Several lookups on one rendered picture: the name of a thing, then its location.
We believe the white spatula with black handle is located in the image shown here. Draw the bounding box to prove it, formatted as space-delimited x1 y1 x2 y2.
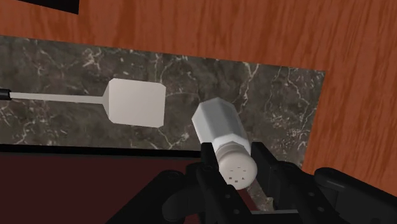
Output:
0 78 167 129

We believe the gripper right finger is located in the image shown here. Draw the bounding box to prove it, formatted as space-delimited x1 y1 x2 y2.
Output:
250 141 397 224

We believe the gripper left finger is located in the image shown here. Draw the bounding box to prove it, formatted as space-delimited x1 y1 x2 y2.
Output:
106 142 253 224

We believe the white salt shaker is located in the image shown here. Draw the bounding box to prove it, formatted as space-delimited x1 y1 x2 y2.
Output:
191 97 258 191

